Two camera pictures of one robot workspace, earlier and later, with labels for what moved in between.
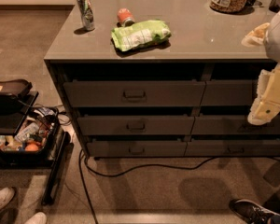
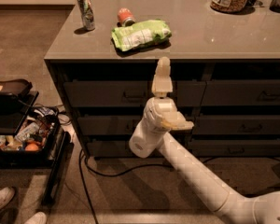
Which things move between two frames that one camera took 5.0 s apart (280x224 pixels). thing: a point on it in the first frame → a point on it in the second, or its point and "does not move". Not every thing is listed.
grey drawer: (136, 148) does not move
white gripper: (278, 36) → (160, 110)
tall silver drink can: (86, 9) does not move
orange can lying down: (125, 18) does not move
